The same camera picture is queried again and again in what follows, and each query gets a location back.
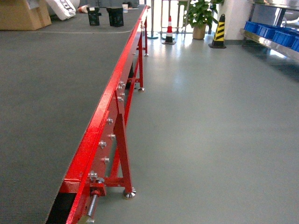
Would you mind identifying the left stainless steel shelf rack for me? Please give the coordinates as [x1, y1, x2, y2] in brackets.
[240, 0, 299, 62]

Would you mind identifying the red white traffic cone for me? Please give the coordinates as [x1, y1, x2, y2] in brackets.
[162, 16, 176, 45]

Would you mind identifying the yellow black traffic cone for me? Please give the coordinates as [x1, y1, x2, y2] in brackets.
[208, 14, 226, 49]

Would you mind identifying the black crate right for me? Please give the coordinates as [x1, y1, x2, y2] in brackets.
[107, 7, 124, 27]

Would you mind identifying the black crate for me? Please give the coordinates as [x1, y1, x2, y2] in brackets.
[86, 7, 101, 26]
[107, 7, 124, 27]

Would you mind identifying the white paper cup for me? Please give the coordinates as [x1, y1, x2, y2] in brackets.
[122, 4, 128, 13]

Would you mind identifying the potted green plant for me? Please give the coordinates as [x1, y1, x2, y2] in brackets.
[185, 0, 225, 40]

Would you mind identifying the black crate left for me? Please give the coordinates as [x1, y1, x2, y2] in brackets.
[86, 7, 101, 26]

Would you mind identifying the white foam bag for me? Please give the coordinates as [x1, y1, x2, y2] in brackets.
[46, 0, 80, 21]

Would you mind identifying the small blue bin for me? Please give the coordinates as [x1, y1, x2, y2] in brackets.
[272, 31, 299, 48]
[244, 21, 263, 34]
[291, 36, 299, 52]
[257, 24, 284, 40]

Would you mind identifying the large cardboard box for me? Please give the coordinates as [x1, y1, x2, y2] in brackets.
[0, 0, 51, 31]

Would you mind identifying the red metal table frame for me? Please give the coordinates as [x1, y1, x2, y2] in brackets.
[45, 5, 150, 224]

